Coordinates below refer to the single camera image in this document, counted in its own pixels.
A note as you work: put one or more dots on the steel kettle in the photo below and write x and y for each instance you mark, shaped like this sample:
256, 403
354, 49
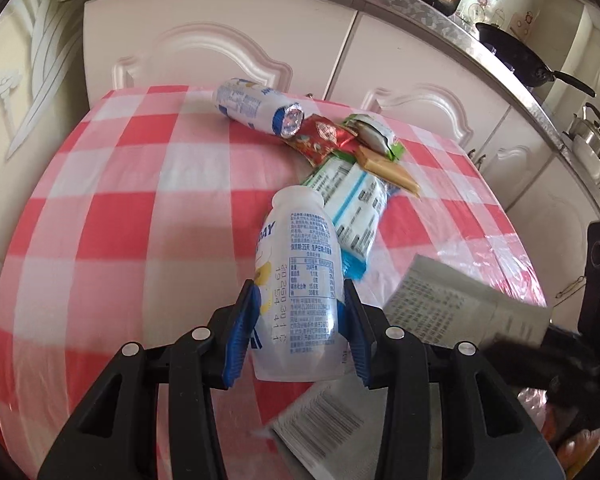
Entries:
590, 132

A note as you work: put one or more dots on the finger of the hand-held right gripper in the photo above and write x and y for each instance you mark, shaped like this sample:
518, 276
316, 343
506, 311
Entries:
545, 355

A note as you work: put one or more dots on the steel-edged kitchen counter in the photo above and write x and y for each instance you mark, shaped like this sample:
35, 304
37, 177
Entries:
405, 5

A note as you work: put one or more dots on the black wok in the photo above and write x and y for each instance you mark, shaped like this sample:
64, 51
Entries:
520, 55

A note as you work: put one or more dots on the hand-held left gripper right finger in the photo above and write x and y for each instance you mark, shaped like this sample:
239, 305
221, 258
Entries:
360, 340

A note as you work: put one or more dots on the gold snack packet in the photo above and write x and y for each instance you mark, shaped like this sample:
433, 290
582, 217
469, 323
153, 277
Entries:
390, 170

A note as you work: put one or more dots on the grey printed paper packet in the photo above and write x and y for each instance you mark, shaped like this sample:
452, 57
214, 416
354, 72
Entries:
460, 295

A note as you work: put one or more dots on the cream cabinet door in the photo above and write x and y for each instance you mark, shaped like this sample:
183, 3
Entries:
205, 50
430, 70
520, 160
555, 205

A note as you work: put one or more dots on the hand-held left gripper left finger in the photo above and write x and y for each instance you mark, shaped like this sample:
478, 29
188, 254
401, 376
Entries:
240, 335

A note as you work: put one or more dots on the white and blue snack packet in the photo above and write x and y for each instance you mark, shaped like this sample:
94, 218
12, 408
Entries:
355, 210

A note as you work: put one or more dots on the white bottle with foil lid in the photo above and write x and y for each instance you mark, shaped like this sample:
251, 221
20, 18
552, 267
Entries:
245, 105

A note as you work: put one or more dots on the red checkered tablecloth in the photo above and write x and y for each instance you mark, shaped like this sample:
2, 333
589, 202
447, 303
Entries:
130, 210

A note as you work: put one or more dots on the red snack wrapper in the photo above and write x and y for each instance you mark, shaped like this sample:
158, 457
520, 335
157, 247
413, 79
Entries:
325, 140

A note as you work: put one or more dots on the white yogurt bottle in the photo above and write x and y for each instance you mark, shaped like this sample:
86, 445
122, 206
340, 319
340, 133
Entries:
300, 260

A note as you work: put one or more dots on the white and green snack packet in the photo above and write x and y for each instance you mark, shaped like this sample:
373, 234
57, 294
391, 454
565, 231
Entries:
325, 175

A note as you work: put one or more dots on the green snack wrapper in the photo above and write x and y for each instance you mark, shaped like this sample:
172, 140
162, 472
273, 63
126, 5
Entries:
375, 132

